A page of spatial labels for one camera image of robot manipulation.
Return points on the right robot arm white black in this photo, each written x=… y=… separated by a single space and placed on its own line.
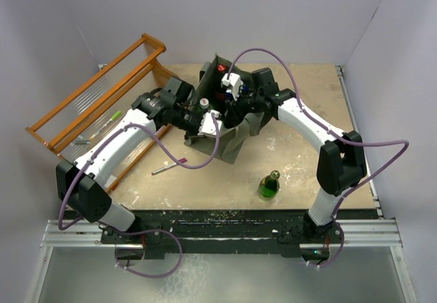
x=341 y=160

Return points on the aluminium frame rail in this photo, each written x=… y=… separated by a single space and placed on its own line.
x=75 y=266

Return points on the orange wooden rack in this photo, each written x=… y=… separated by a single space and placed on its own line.
x=65 y=130

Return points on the green tea plastic bottle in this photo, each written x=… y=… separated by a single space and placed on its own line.
x=205 y=106

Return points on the green marker pen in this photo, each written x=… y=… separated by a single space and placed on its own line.
x=111 y=119

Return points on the green glass bottle front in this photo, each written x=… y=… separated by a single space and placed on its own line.
x=269 y=185

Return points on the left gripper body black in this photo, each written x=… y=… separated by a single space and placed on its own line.
x=188 y=121

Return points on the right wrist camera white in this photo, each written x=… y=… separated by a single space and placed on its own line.
x=232 y=83

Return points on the cola glass bottle red cap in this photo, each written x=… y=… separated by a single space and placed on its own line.
x=219 y=90

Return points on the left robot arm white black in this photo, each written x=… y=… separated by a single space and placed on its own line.
x=80 y=184

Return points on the pink white marker pen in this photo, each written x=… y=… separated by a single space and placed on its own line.
x=167 y=167

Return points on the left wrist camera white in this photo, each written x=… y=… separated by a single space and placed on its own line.
x=210 y=125

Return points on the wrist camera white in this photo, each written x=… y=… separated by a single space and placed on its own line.
x=210 y=125
x=232 y=83

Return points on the green canvas bag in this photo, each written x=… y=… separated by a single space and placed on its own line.
x=235 y=131

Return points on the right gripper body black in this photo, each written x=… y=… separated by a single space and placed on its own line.
x=247 y=104

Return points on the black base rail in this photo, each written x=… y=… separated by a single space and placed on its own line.
x=253 y=232

